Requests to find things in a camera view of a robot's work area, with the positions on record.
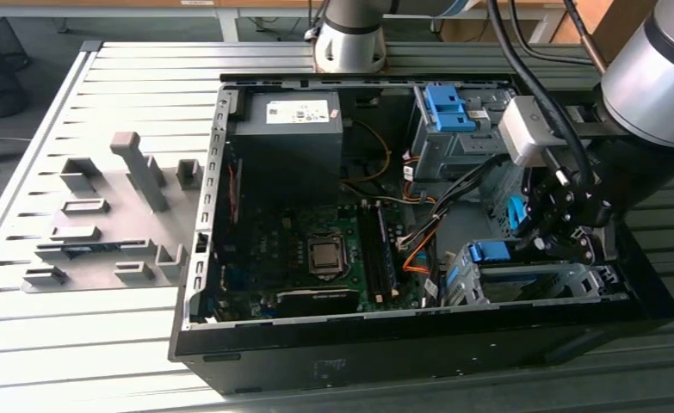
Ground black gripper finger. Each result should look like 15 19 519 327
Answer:
519 167 600 227
513 228 609 267

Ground metal disk bay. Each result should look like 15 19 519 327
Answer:
441 239 609 307

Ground grey metal drive cage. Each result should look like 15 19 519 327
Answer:
409 84 546 182

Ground blue drive cage latch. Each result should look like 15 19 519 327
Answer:
425 85 481 133

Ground installed RAM stick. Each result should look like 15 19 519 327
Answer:
374 204 402 299

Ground wooden cabinet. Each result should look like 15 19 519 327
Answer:
547 0 662 77

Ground black open PC case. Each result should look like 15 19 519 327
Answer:
167 72 674 395

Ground CPU socket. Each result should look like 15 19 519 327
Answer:
306 233 349 277

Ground black graphics card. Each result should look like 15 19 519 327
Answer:
275 286 362 316

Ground grey power supply unit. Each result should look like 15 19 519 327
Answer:
232 89 347 208

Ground green motherboard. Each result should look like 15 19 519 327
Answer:
210 201 430 323

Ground white-framed desk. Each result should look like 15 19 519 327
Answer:
0 0 573 44

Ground grey parts rack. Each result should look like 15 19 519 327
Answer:
20 131 207 298

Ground RAM stick in rack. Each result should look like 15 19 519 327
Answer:
60 242 147 258

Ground blue data wire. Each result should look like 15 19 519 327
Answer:
506 194 531 228

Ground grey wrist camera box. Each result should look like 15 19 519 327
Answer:
497 96 564 168

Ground black cable bundle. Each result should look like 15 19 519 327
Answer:
426 147 522 221

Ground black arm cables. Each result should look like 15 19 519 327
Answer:
483 0 600 187

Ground white wire bundle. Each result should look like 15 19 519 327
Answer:
397 213 449 254

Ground orange wires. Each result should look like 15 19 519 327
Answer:
401 239 431 275

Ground yellow wire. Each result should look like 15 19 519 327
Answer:
341 120 394 187

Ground red twisted wire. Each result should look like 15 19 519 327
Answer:
226 158 244 225

